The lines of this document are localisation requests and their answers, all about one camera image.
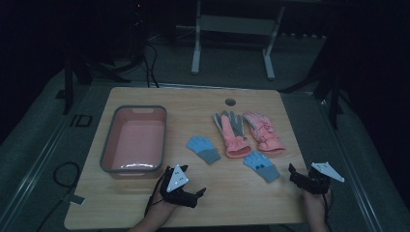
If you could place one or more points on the pink patterned winter glove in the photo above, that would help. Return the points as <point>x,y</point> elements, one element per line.
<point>264,132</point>

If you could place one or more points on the person's left hand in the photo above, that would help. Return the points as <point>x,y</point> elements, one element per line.
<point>159,201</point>

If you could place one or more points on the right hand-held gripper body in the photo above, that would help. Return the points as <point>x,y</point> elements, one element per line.
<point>317,185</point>

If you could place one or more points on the pink basin with grey rim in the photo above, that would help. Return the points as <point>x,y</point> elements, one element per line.
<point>135,141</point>

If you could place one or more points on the white metal stand frame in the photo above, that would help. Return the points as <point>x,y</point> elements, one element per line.
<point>235,25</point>

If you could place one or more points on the person's right hand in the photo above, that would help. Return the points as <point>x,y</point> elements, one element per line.
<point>314,203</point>

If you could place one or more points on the black tripod stand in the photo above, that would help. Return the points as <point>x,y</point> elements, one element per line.
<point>333,96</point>
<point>68,83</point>

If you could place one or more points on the pink glove with grey palm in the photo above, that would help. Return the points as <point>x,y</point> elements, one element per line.
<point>233,135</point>

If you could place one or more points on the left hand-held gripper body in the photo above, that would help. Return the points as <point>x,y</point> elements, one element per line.
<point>175,198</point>

